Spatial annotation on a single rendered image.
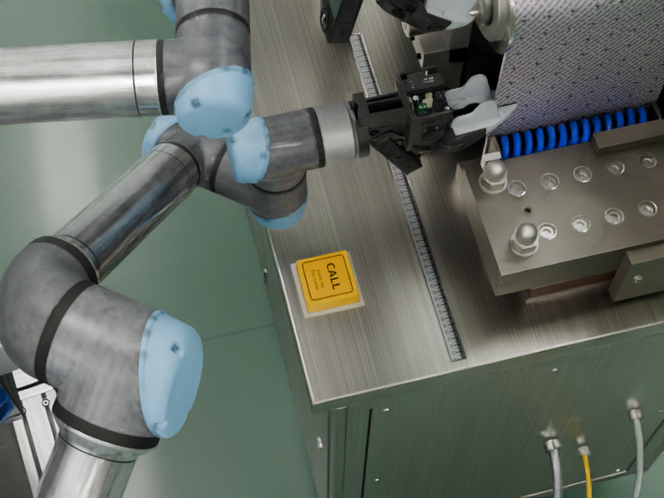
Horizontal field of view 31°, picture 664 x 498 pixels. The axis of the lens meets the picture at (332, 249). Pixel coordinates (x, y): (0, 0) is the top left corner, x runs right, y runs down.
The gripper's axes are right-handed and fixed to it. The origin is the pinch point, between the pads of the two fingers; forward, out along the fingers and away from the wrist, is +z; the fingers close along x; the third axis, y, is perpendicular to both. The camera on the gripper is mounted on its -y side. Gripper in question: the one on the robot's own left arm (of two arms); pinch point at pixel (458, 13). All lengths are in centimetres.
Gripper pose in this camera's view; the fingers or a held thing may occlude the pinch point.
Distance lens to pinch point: 143.1
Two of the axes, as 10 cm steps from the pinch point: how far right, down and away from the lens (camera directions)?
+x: -2.4, -8.6, 4.5
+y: 6.3, -4.9, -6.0
